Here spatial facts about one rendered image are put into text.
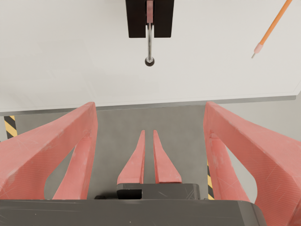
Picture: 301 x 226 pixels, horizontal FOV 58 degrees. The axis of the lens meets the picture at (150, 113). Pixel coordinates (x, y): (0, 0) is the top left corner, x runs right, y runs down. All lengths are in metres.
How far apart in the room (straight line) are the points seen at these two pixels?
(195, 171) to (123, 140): 0.43
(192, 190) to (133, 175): 0.05
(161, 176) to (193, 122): 1.22
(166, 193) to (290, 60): 0.34
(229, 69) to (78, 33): 0.25
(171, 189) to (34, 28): 0.29
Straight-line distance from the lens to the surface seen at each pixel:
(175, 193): 0.24
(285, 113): 1.56
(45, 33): 0.42
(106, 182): 1.60
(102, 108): 0.57
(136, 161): 0.26
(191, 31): 0.40
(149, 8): 0.26
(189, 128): 1.46
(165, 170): 0.25
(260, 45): 0.29
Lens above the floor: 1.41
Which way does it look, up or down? 79 degrees down
